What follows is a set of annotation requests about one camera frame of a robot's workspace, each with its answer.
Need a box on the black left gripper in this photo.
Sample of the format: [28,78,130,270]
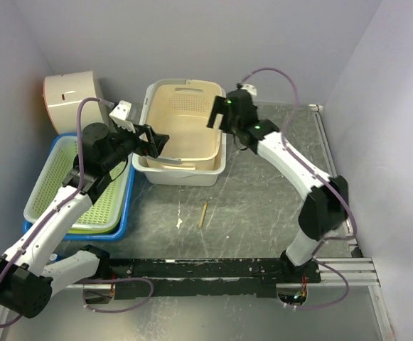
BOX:
[102,120,169,171]

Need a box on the beige perforated laundry basket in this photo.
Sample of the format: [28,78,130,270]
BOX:
[145,80,222,171]

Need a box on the large white plastic tub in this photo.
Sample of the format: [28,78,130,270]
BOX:
[132,81,227,186]

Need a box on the white perforated basket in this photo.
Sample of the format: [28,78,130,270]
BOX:
[23,136,131,230]

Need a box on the green plastic tray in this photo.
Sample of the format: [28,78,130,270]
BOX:
[69,163,129,234]

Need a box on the blue plastic tray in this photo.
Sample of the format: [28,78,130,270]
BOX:
[22,133,136,242]

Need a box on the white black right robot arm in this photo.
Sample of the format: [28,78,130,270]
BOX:
[207,88,351,283]

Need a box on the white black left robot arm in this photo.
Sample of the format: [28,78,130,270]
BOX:
[0,123,169,318]

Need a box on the cream cylindrical container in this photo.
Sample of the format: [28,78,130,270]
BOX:
[43,70,103,135]

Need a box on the small wooden stick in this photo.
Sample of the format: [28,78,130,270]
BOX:
[198,201,208,229]

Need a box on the small blue white bottle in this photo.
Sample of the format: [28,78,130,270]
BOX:
[48,253,58,263]

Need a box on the black base bar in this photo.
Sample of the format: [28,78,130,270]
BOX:
[67,257,323,301]

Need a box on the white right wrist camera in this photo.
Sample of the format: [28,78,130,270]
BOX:
[237,83,257,98]

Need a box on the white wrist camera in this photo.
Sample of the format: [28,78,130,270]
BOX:
[109,100,134,131]
[237,83,257,98]

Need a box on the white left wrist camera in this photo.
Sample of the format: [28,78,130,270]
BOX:
[109,100,134,131]

